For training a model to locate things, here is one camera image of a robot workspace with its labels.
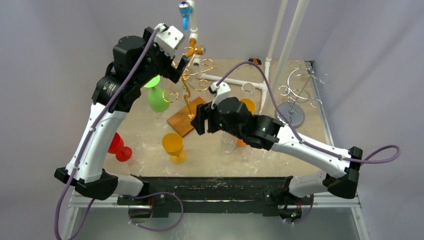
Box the yellow plastic goblet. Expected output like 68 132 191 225
240 98 256 114

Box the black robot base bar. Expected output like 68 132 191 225
117 176 314 221

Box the white PVC pipe frame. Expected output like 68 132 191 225
196 0 289 112

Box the small clear glass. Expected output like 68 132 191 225
221 132 237 154

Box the yellow-orange plastic goblet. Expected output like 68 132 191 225
161 132 187 165

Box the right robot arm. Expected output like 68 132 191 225
191 97 363 204

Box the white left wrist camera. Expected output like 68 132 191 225
154 23 185 58

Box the yellow faucet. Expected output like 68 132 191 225
183 38 206 58

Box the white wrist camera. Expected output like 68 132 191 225
154 23 185 58
208 82 231 106

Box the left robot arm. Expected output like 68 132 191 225
54 33 189 205

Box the gold wire wine glass rack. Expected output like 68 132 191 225
162 55 214 137

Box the chrome spiral glass rack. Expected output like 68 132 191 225
274 60 329 129

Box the blue faucet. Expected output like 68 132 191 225
178 1 193 31

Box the red plastic goblet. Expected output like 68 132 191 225
107 132 133 162

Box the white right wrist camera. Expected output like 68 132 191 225
208 82 231 106

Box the orange plastic goblet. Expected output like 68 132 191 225
236 139 247 147

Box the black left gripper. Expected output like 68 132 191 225
134 27 188 87

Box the green plastic goblet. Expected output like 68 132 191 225
143 75 170 113

